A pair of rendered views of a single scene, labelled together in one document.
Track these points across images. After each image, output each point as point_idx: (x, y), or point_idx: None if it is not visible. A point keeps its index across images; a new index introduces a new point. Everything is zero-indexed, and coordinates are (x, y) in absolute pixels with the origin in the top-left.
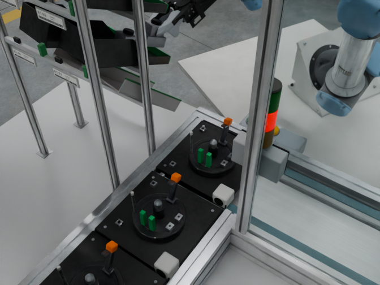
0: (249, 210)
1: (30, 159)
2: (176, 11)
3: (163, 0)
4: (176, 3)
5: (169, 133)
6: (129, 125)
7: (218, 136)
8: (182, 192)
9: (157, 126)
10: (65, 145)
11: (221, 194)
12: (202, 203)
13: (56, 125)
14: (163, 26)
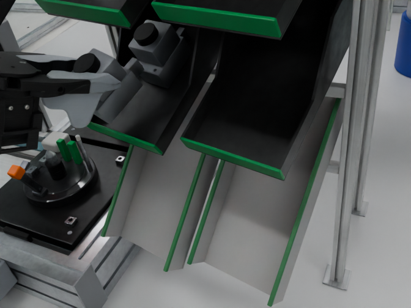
0: None
1: (368, 193)
2: (25, 58)
3: (57, 81)
4: (19, 60)
5: (151, 294)
6: (235, 296)
7: (46, 219)
8: (107, 137)
9: (178, 304)
10: (331, 228)
11: (57, 134)
12: (84, 132)
13: (382, 261)
14: (70, 57)
